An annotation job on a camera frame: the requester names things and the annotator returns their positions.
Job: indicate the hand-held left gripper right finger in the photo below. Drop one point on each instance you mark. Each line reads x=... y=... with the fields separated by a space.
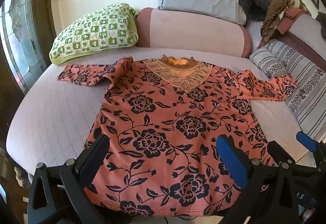
x=233 y=160

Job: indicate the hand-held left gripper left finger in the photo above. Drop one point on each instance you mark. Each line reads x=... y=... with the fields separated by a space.
x=94 y=156

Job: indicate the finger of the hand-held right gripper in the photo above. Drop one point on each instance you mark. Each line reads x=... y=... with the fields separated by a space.
x=280 y=152
x=307 y=141

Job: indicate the orange black floral shirt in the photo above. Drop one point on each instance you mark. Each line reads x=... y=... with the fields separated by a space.
x=165 y=117

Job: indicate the pile of brown clothes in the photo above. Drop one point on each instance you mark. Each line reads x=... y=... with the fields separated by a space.
x=277 y=7

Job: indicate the bed with lilac sheet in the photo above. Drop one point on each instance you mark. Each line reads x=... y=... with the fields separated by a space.
x=58 y=111

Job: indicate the striped floral pillow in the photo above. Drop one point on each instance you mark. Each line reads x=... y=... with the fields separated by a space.
x=303 y=81

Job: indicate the pink bolster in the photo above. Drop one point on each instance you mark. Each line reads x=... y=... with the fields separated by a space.
x=308 y=29
x=193 y=32

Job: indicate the green patterned pillow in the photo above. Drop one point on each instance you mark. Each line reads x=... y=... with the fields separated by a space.
x=96 y=30

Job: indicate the stained glass window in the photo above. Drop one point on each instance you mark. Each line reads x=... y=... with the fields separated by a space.
x=20 y=35

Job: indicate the black fuzzy cloth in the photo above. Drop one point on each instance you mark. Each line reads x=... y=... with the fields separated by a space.
x=254 y=4

